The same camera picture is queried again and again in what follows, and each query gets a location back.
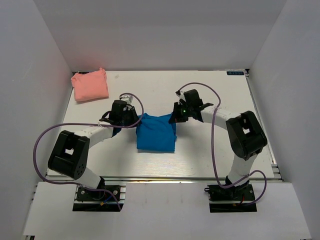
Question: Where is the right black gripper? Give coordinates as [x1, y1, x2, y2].
[169, 101, 194, 123]

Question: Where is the blue t-shirt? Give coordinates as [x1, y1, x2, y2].
[136, 113, 177, 153]

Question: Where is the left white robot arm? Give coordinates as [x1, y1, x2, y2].
[48, 94, 141, 200]

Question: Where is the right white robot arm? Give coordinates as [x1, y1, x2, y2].
[168, 89, 268, 200]

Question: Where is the folded pink t-shirt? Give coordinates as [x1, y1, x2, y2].
[70, 68, 109, 103]

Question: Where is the blue label sticker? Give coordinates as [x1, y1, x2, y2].
[226, 71, 245, 76]

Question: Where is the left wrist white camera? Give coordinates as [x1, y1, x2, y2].
[119, 94, 134, 105]

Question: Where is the wrist white camera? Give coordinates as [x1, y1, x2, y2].
[119, 94, 134, 105]
[175, 90, 187, 105]

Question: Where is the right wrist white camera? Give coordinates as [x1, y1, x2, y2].
[175, 90, 187, 105]

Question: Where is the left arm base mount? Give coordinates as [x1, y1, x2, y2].
[72, 181, 126, 213]

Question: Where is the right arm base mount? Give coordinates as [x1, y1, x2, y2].
[204, 183, 257, 213]

